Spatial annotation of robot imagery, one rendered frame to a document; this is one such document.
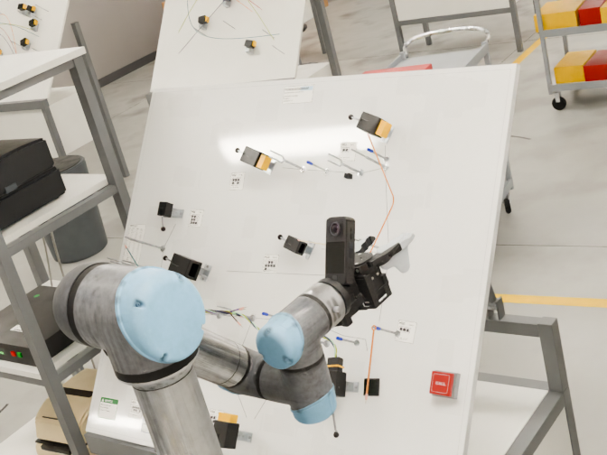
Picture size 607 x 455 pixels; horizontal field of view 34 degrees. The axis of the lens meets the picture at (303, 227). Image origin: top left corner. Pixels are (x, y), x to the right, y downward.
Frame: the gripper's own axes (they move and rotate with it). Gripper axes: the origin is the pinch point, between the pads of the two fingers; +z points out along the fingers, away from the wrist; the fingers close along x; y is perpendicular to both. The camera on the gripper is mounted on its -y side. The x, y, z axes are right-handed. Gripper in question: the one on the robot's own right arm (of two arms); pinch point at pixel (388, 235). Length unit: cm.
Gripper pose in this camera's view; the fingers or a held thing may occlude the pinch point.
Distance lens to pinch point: 174.5
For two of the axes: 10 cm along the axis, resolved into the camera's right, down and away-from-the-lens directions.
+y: 3.4, 9.0, 2.8
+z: 5.9, -4.4, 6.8
